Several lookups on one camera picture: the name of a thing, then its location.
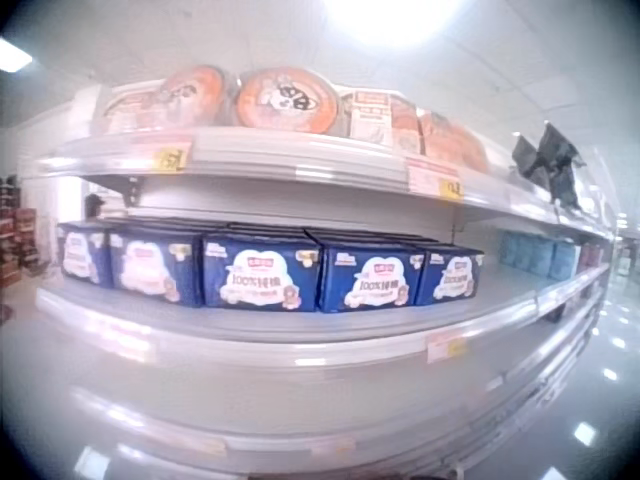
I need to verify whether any distant shelf of red goods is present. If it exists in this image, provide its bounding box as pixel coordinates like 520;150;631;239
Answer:
0;174;39;289

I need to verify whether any rectangular ceiling light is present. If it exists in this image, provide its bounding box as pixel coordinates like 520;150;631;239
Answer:
0;37;34;74

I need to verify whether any row of pink packets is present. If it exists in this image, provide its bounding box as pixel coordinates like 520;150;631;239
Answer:
579;242;609;274

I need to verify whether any grey metal shelf bracket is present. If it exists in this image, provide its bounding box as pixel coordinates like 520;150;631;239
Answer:
118;176;147;208

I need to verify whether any row of light blue packets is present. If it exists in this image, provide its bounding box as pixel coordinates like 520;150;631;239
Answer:
499;230;581;281

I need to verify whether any pink yellow price tag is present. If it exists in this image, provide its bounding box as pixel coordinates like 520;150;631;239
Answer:
406;156;465;202
99;134;194;173
425;333;469;364

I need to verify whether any heap of dark grey packets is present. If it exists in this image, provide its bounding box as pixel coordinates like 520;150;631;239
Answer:
509;122;589;211

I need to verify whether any orange round cartoon packet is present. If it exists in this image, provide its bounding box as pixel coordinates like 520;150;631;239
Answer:
157;64;229;126
233;67;344;136

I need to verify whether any white red label packet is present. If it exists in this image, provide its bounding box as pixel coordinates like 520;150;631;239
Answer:
342;89;394;147

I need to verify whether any bright round ceiling light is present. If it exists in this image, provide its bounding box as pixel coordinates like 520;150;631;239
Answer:
323;0;464;50

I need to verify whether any narrow orange packet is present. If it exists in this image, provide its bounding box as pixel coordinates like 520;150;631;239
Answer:
389;97;424;152

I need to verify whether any pale orange flat packet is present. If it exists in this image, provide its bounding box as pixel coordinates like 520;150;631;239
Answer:
102;89;169;136

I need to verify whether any white store shelf unit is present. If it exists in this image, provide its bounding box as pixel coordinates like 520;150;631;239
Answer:
19;79;624;480

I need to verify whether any orange plain round packet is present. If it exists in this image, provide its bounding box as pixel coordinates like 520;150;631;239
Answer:
418;110;492;175

